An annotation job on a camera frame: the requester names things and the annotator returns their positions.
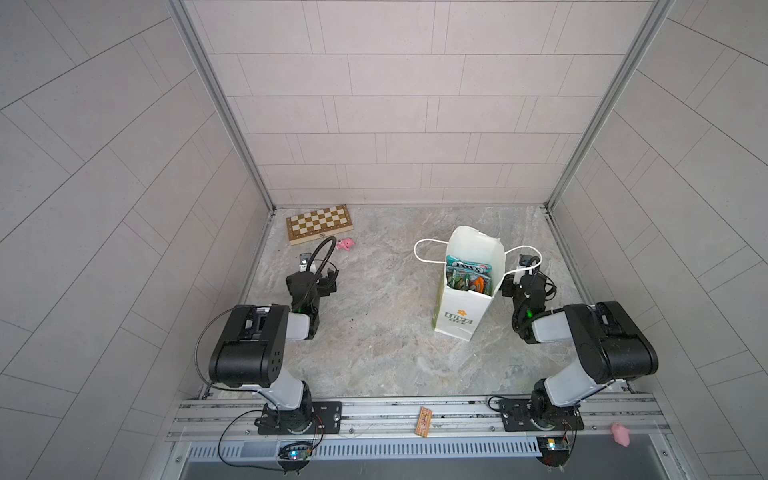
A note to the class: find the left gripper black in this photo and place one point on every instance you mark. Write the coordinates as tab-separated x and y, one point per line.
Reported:
318	279

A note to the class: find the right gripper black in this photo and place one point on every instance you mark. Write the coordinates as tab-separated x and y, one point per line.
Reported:
527	284

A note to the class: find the white paper bag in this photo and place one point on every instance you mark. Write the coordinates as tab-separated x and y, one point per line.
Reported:
458	313

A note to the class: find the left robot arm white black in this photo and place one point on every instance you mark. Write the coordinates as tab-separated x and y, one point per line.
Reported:
250	351

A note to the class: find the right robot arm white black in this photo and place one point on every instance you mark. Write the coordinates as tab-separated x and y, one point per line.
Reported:
608	344

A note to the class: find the orange fruit candy bag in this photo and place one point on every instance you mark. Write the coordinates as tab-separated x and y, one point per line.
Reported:
478	285

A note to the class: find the small pink pig toy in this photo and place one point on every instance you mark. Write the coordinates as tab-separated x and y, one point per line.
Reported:
346	244

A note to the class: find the wooden chessboard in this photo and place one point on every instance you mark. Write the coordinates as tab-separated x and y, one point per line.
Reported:
318	224

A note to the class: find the right controller board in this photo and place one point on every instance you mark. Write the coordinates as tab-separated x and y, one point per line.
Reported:
555	451

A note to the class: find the left controller board with LED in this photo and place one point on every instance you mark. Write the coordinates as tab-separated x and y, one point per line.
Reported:
295	456

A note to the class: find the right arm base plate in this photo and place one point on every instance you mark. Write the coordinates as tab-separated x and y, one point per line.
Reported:
533	415

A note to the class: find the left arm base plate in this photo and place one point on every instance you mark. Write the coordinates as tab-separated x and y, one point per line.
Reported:
320	417

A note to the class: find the aluminium front rail frame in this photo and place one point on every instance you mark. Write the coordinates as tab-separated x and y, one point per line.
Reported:
397	417

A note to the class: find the pink pig toy on rail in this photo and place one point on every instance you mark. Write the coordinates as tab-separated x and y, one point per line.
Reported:
621	434

